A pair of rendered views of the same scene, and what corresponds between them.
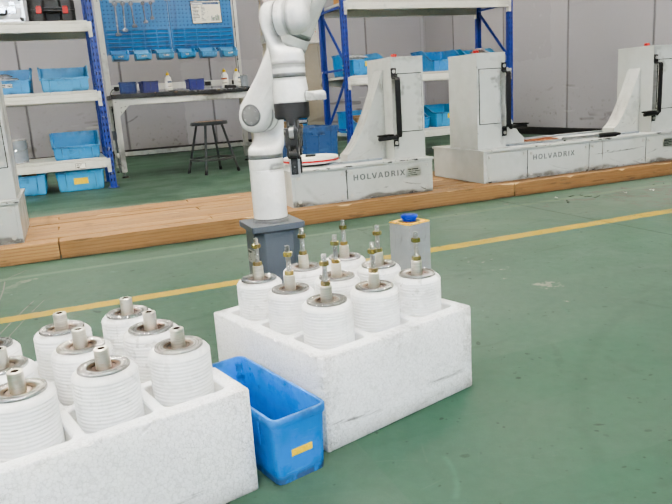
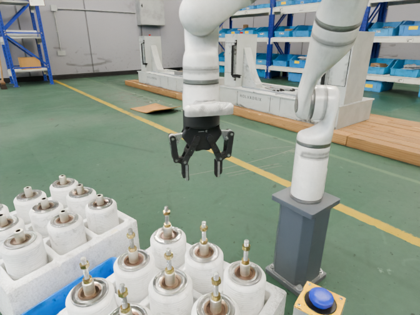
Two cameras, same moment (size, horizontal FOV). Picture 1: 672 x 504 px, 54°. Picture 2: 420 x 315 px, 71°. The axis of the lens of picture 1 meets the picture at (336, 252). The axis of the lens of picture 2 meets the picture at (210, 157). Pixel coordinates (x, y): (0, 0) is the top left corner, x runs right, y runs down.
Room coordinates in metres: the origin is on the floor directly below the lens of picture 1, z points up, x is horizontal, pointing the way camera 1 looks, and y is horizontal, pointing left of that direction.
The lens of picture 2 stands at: (1.29, -0.49, 0.74)
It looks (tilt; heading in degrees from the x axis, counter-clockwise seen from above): 22 degrees down; 73
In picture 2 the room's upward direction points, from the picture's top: straight up
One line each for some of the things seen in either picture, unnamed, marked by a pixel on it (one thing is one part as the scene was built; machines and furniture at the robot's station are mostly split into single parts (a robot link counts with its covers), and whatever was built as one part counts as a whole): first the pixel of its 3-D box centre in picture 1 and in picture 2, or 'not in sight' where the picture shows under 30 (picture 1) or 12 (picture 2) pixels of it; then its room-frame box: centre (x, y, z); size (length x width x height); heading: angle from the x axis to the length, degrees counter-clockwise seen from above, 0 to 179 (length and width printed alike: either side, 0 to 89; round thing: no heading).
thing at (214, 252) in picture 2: (304, 267); (204, 252); (1.44, 0.07, 0.25); 0.08 x 0.08 x 0.01
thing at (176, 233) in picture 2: (258, 278); (167, 235); (1.37, 0.17, 0.25); 0.08 x 0.08 x 0.01
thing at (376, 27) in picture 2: not in sight; (387, 29); (5.23, 3.35, 0.90); 0.50 x 0.38 x 0.21; 21
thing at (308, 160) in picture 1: (310, 159); not in sight; (3.64, 0.10, 0.29); 0.30 x 0.30 x 0.06
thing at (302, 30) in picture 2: not in sight; (308, 30); (4.71, 4.62, 0.90); 0.50 x 0.38 x 0.21; 22
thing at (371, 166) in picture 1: (341, 126); not in sight; (3.74, -0.08, 0.45); 0.82 x 0.57 x 0.74; 111
